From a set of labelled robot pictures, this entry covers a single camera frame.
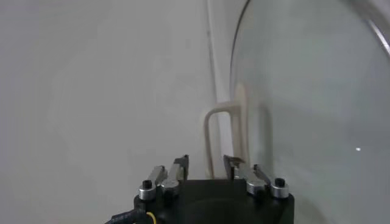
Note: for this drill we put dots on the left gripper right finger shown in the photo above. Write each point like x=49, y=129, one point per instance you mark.
x=243, y=175

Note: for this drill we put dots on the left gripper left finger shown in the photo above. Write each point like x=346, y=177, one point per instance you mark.
x=176, y=173

